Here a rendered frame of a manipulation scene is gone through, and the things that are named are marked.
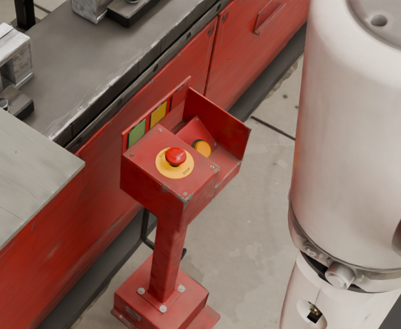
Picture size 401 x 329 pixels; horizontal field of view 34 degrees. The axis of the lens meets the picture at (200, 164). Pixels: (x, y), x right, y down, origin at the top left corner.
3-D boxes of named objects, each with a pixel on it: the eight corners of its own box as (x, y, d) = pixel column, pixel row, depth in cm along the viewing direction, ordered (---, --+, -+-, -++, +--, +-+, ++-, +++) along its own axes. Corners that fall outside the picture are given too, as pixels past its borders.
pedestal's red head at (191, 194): (179, 234, 129) (189, 183, 115) (118, 188, 134) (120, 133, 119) (239, 172, 140) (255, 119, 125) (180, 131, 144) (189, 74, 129)
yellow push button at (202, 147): (197, 164, 135) (203, 162, 133) (186, 149, 134) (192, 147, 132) (208, 153, 137) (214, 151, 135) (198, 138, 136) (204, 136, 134)
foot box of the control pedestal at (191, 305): (177, 369, 180) (182, 354, 171) (110, 313, 187) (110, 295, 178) (221, 316, 191) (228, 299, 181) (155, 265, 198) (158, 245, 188)
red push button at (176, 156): (176, 177, 123) (177, 166, 120) (159, 165, 124) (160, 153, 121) (189, 164, 125) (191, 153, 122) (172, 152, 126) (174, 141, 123)
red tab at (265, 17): (258, 36, 181) (264, 16, 175) (253, 32, 181) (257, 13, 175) (285, 7, 189) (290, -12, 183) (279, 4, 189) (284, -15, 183)
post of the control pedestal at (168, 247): (162, 303, 178) (181, 196, 134) (147, 291, 180) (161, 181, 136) (175, 290, 181) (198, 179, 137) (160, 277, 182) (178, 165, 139)
